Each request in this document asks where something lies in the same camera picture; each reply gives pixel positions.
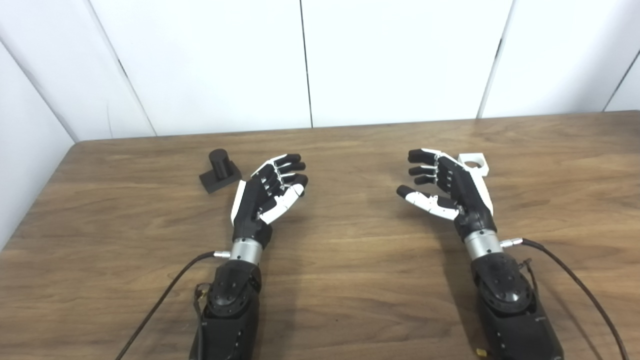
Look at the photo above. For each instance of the black peg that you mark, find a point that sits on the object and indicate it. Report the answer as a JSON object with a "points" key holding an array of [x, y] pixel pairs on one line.
{"points": [[220, 162]]}

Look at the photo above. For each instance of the white square piece with hole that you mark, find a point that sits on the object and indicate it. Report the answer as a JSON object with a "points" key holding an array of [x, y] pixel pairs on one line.
{"points": [[485, 170]]}

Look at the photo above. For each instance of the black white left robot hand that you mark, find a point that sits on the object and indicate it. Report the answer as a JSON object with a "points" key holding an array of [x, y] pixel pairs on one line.
{"points": [[250, 202]]}

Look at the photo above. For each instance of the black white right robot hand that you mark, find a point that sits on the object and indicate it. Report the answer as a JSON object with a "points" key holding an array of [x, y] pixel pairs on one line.
{"points": [[467, 192]]}

